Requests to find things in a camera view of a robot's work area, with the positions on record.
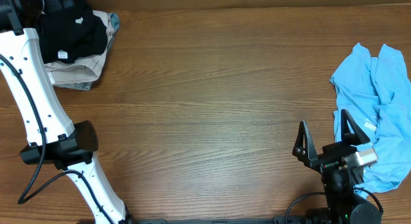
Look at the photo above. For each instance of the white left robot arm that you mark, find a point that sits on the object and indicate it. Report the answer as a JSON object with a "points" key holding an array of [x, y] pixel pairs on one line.
{"points": [[56, 145]]}

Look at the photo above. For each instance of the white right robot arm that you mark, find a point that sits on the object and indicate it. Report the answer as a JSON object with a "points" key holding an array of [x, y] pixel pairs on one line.
{"points": [[345, 204]]}

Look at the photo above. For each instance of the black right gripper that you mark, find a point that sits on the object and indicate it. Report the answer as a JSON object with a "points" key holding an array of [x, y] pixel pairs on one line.
{"points": [[330, 151]]}

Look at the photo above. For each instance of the folded beige garment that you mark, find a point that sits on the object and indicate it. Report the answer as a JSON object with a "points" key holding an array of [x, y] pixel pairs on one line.
{"points": [[80, 70]]}

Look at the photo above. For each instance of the black t-shirt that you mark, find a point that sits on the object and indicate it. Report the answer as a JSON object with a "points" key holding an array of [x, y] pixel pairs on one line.
{"points": [[71, 33]]}

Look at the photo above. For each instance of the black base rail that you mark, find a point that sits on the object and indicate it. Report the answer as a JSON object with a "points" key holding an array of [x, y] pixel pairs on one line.
{"points": [[274, 220]]}

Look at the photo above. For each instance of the light blue t-shirt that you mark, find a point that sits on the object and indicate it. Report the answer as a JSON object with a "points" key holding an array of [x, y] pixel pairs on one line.
{"points": [[376, 93]]}

